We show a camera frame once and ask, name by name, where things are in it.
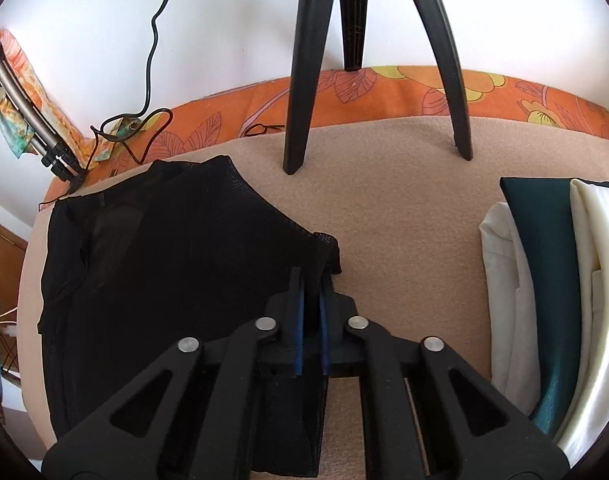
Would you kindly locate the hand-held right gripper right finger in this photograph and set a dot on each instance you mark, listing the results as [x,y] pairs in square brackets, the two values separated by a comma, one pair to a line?
[327,335]

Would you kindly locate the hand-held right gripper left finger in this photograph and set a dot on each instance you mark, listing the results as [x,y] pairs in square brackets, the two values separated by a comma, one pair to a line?
[297,332]

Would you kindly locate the black mesh shirt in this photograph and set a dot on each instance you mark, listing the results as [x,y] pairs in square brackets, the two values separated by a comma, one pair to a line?
[159,260]

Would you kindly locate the beige blanket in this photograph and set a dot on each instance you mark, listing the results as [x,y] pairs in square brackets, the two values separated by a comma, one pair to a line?
[409,220]

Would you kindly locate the white folded cloth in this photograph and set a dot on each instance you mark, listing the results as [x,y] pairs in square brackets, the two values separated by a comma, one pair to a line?
[509,310]

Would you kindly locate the dark green folded cloth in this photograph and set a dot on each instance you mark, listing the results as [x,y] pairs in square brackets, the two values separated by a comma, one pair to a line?
[549,285]

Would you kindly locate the orange floral bed sheet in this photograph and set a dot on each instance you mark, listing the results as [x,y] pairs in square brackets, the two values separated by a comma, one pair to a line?
[384,95]

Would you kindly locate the cream satin folded cloth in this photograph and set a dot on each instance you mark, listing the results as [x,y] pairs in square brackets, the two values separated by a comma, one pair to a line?
[604,270]

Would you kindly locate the folded metal tripod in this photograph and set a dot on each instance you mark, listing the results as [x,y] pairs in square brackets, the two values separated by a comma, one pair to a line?
[34,120]

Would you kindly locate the colourful patterned scarf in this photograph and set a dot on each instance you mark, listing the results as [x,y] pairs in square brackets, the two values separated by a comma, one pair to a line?
[12,127]

